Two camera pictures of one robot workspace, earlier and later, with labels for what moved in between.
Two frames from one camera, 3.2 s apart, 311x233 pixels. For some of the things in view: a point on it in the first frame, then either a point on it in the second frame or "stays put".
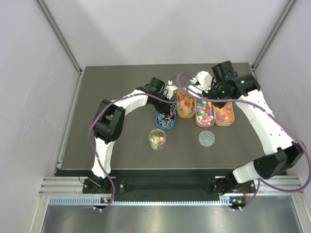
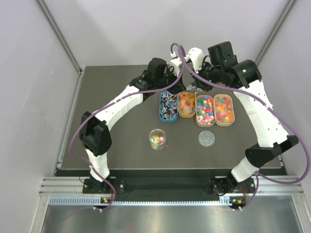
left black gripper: x=164 y=107 → x=175 y=87
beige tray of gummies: x=224 y=116 stays put
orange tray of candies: x=186 y=105 stays put
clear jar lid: x=206 y=138 stays put
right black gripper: x=208 y=94 → x=205 y=87
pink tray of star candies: x=205 y=113 stays put
